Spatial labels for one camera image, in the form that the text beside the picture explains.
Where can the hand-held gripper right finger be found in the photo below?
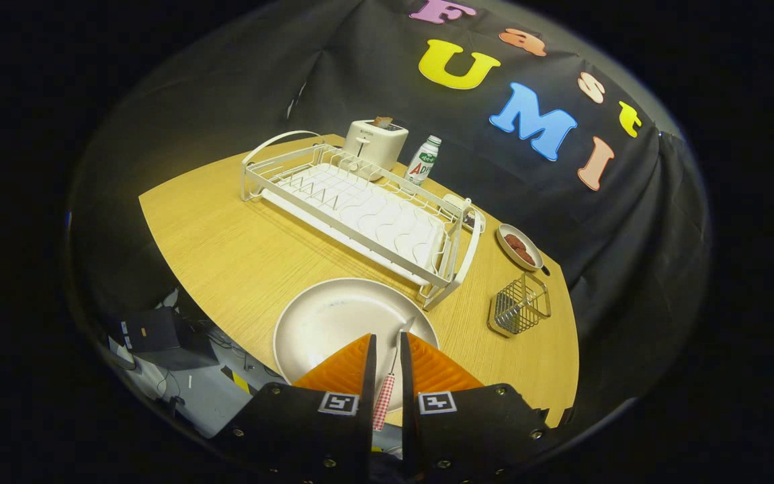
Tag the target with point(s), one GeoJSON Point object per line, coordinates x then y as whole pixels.
{"type": "Point", "coordinates": [406, 376]}

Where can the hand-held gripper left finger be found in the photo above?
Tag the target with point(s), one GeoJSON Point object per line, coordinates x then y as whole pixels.
{"type": "Point", "coordinates": [368, 376]}

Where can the beige round plate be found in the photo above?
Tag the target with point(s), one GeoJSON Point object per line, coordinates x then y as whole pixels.
{"type": "Point", "coordinates": [333, 323]}

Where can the beige plate with meat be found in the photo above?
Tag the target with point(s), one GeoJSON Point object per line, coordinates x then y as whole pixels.
{"type": "Point", "coordinates": [502, 242]}

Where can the white divided dish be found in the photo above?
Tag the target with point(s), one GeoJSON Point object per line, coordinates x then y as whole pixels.
{"type": "Point", "coordinates": [454, 199]}

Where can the red meat patty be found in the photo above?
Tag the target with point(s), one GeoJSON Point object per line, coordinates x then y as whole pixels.
{"type": "Point", "coordinates": [514, 241]}
{"type": "Point", "coordinates": [525, 256]}

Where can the white drink bottle green cap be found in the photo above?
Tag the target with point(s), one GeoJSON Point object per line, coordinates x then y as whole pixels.
{"type": "Point", "coordinates": [422, 165]}

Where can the black equipment box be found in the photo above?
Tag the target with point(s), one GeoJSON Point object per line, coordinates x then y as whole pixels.
{"type": "Point", "coordinates": [158, 333]}

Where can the black backdrop cloth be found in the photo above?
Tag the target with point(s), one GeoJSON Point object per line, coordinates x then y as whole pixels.
{"type": "Point", "coordinates": [595, 269]}

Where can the white toaster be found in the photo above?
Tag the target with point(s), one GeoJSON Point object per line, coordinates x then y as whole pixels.
{"type": "Point", "coordinates": [373, 144]}

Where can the brown toast slice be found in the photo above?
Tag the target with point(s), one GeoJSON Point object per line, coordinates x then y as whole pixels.
{"type": "Point", "coordinates": [382, 122]}

